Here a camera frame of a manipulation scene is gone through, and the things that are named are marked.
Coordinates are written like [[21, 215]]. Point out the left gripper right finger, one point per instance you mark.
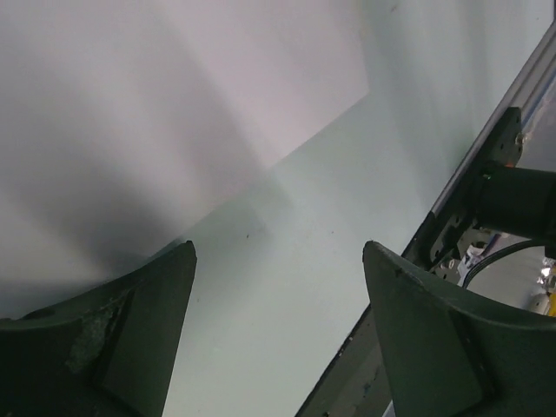
[[450, 352]]

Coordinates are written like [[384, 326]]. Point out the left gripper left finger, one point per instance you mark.
[[107, 352]]

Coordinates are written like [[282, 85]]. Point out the white dense text sheet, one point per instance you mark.
[[123, 123]]

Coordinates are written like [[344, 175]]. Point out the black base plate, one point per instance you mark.
[[355, 382]]

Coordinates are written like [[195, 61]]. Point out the aluminium front rail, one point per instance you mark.
[[513, 200]]

